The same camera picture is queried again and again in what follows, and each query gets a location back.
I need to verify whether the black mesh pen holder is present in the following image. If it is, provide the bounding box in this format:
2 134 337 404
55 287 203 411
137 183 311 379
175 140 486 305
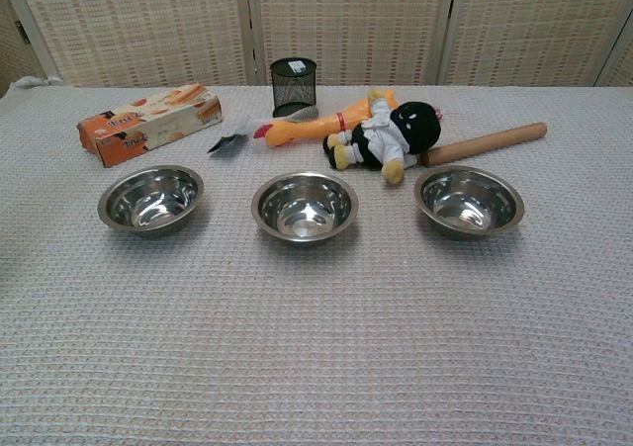
269 56 317 119

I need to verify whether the beige folding screen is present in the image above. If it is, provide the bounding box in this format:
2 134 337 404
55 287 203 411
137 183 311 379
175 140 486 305
0 0 633 89

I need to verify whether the blue snack packet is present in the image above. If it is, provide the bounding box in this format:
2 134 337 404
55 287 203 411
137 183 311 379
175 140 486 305
207 114 258 155

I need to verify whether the stainless steel metal bowl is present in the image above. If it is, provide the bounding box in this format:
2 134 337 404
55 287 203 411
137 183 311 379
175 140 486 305
413 165 525 242
250 170 360 244
97 164 205 240

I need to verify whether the black and white plush doll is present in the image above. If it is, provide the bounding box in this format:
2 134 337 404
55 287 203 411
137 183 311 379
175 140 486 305
322 100 443 186

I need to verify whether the yellow rubber chicken toy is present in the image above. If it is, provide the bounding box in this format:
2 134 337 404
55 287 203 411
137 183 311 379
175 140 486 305
252 87 400 148

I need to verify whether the wooden rolling pin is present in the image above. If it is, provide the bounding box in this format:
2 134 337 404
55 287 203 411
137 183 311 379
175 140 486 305
419 122 549 167

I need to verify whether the orange biscuit box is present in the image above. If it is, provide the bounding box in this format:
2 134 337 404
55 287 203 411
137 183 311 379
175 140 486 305
76 83 223 168

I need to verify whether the grey woven tablecloth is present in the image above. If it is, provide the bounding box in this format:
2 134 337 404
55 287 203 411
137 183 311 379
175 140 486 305
0 77 633 446

